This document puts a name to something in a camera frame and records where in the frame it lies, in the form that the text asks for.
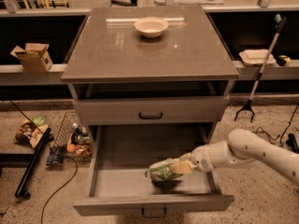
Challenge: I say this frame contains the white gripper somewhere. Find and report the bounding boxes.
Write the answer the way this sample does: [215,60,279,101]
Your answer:
[170,145,215,175]

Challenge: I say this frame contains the green jalapeno chip bag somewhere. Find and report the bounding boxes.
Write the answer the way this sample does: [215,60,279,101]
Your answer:
[144,158,181,182]

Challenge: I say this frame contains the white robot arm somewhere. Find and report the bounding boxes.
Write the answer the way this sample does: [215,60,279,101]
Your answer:
[170,129,299,185]

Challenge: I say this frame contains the open grey middle drawer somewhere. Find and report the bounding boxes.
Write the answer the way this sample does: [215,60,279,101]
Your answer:
[74,124,235,218]

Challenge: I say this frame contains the grey drawer cabinet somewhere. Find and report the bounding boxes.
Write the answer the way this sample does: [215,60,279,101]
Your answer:
[62,7,238,142]

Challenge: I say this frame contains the closed grey upper drawer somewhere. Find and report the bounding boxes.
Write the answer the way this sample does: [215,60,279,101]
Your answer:
[74,97,228,125]

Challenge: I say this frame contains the blue snack bag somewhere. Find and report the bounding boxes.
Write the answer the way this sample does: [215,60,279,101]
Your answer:
[46,150,64,167]

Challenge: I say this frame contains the black pole right edge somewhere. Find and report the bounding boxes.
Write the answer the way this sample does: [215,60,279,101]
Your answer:
[287,133,299,154]

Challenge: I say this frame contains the white takeout container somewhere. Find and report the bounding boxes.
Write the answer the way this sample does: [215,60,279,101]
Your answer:
[239,49,268,66]

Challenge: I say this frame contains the white paper bowl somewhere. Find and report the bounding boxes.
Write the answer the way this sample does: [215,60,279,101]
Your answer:
[134,17,168,38]

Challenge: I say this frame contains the yellow tape measure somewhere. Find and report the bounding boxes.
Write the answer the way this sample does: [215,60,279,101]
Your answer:
[277,55,291,66]

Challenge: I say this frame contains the brown snack bags pile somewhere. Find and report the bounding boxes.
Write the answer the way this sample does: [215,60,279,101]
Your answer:
[15,117,49,148]

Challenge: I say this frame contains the black tube on floor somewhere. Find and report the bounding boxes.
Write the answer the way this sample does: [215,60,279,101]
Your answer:
[15,128,50,199]

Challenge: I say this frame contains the reacher grabber tool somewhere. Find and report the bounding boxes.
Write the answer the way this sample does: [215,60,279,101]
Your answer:
[234,14,286,121]

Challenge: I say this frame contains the open cardboard box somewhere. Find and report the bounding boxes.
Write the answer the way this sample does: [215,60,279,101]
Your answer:
[10,43,52,73]

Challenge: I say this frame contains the wire basket with items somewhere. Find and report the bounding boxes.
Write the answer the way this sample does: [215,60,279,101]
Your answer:
[53,111,93,162]

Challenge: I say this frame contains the black floor cable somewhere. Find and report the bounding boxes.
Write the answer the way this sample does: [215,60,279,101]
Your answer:
[8,99,78,224]

